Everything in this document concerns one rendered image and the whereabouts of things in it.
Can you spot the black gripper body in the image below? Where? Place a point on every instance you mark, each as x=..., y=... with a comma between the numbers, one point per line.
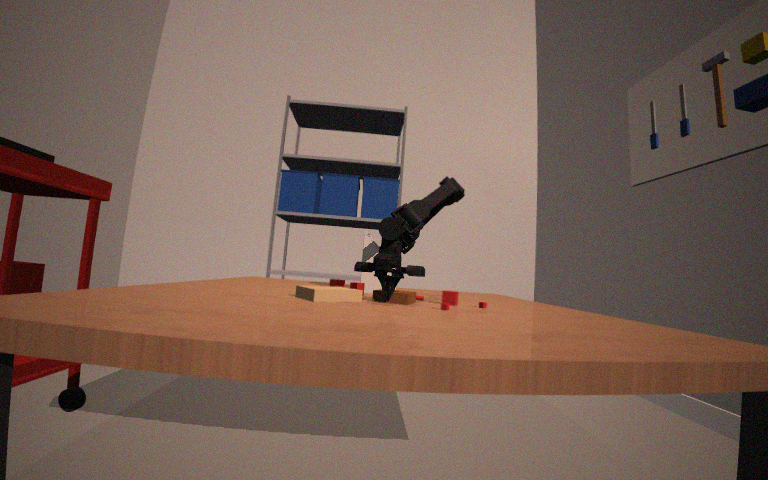
x=411, y=270

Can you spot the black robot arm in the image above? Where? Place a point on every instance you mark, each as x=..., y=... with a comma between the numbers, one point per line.
x=410, y=218

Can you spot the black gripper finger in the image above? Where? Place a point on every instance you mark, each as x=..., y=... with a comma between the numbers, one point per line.
x=384, y=281
x=393, y=281

